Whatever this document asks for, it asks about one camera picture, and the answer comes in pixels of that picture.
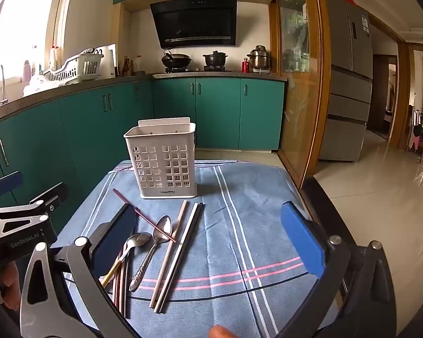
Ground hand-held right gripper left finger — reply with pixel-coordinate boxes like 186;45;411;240
19;204;142;338

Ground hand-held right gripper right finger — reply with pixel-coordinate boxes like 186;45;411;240
278;201;398;338

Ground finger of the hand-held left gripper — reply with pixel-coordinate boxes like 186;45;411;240
21;182;68;216
0;171;24;208

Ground silver spoon gold handle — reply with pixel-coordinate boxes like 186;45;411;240
99;232;152;288

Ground dark red chopstick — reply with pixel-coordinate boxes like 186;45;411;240
113;188;177;243
113;252;123;308

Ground silver spoon patterned handle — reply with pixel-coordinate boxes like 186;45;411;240
129;215;174;293

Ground white chopstick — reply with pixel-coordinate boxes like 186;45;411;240
149;200;190;308
154;202;200;313

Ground white plastic utensil holder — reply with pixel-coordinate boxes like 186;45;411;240
123;117;198;199

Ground person's left hand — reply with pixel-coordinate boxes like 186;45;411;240
0;262;22;312

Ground person's right hand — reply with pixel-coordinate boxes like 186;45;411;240
209;325;243;338

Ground blue striped cloth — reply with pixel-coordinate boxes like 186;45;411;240
51;160;342;338

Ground metal faucet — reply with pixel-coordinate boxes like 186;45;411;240
0;64;8;104

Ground grey kitchen countertop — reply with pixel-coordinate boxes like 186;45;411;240
0;71;288;127

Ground white dish rack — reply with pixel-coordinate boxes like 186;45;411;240
43;48;104;86

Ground dark sauce bottle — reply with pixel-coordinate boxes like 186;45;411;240
122;55;135;77

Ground pink hanging garment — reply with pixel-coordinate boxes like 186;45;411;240
410;109;423;150

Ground green lower cabinets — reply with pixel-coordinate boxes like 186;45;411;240
0;77;286;226

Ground wooden framed glass door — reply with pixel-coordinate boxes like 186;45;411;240
269;0;332;187

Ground kitchen window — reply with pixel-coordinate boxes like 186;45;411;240
0;0;78;88

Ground silver refrigerator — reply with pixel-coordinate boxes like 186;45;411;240
319;0;374;163

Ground stainless steel pot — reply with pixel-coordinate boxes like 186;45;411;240
248;45;271;70

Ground black wok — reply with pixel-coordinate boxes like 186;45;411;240
161;51;192;69

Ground gas stove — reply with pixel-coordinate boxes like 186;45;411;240
165;66;233;74

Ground black cooking pot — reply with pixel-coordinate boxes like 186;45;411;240
202;51;228;67

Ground black range hood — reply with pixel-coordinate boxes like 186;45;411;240
150;0;238;50

